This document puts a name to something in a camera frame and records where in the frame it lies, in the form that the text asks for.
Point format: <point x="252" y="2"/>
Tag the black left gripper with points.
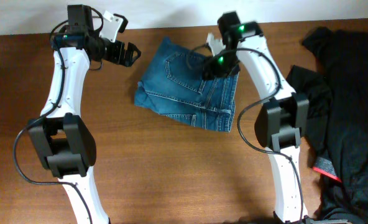
<point x="122" y="52"/>

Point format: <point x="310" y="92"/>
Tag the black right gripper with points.
<point x="211" y="68"/>

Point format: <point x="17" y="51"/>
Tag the blue denim jeans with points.
<point x="172" y="86"/>

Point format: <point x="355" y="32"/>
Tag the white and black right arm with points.
<point x="281" y="121"/>

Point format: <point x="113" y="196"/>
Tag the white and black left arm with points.
<point x="63" y="143"/>

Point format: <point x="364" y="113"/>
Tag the black garment pile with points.
<point x="337" y="121"/>

